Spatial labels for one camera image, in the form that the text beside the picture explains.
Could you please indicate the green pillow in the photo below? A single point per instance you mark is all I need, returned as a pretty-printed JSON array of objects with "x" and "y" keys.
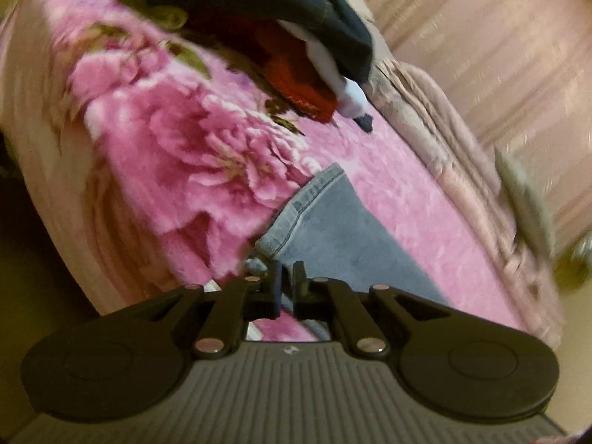
[{"x": 527, "y": 199}]

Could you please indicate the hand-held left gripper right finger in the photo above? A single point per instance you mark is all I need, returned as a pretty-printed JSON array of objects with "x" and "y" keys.
[{"x": 300, "y": 286}]

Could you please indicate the beige pink curtain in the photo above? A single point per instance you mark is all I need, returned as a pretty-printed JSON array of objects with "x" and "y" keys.
[{"x": 485, "y": 32}]

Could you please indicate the pink floral blanket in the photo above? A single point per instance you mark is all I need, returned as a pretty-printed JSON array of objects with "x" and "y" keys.
[{"x": 185, "y": 148}]

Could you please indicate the red knitted garment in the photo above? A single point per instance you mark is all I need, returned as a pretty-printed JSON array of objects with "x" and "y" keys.
[{"x": 296, "y": 78}]

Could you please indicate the white garment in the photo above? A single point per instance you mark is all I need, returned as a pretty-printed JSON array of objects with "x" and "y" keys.
[{"x": 351, "y": 95}]

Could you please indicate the beige folded quilt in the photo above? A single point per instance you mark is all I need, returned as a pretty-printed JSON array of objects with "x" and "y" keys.
[{"x": 444, "y": 148}]

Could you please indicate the blue denim jeans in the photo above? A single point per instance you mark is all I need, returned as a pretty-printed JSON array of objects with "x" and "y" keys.
[{"x": 342, "y": 231}]

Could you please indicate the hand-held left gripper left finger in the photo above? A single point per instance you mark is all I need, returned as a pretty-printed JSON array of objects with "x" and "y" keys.
[{"x": 275, "y": 286}]

